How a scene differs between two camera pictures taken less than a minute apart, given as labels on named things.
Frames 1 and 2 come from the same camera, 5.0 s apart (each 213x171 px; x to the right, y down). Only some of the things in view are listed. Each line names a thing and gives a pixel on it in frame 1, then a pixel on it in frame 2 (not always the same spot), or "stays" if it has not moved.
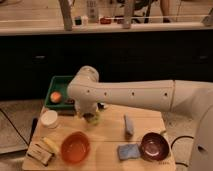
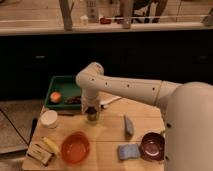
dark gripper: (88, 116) to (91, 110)
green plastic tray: (61, 84) stays
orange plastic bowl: (75, 147) stays
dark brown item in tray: (71, 101) stays
